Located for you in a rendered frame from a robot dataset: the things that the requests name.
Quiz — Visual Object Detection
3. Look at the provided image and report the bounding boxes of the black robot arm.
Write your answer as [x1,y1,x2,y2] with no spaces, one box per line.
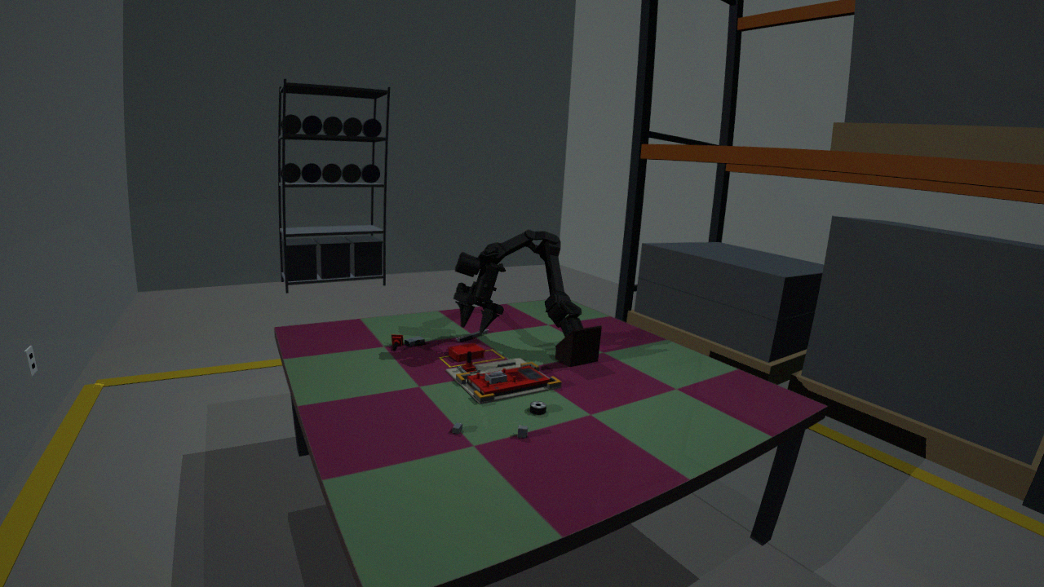
[454,230,584,337]

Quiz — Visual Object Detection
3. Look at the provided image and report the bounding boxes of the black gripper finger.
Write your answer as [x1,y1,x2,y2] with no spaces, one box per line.
[455,301,475,328]
[480,310,499,333]

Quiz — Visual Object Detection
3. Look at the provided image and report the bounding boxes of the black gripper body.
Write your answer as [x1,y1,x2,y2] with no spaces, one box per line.
[453,279,504,315]

